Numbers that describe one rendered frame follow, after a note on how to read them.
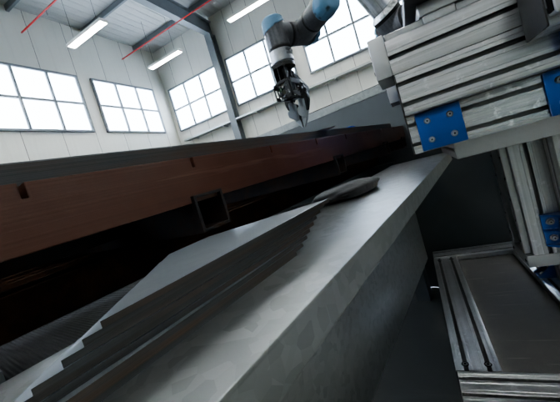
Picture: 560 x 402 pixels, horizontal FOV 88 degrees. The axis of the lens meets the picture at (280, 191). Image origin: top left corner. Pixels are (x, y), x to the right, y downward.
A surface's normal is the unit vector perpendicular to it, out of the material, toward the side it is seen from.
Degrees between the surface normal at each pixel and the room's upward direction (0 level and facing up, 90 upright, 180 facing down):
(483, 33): 90
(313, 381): 90
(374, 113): 90
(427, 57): 90
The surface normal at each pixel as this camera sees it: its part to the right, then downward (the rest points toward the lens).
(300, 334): 0.78, -0.20
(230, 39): -0.40, 0.17
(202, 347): -0.29, -0.96
